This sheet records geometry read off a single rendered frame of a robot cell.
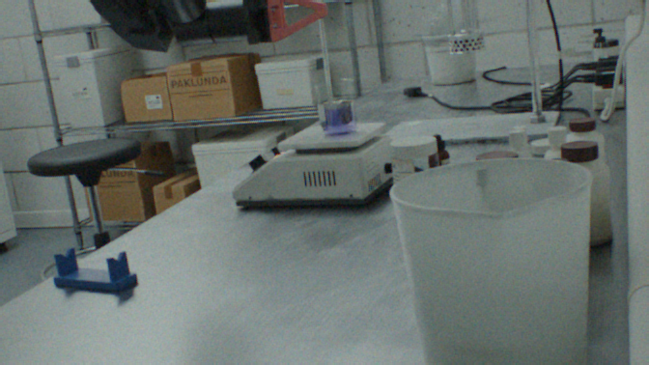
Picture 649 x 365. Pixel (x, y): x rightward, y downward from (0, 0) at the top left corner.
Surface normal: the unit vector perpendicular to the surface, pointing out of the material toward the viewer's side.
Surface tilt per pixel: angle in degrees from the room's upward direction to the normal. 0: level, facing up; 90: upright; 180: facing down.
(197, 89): 89
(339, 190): 90
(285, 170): 90
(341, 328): 0
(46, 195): 90
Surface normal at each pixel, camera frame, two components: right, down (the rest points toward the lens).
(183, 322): -0.13, -0.96
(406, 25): -0.33, 0.26
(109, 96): 0.96, -0.01
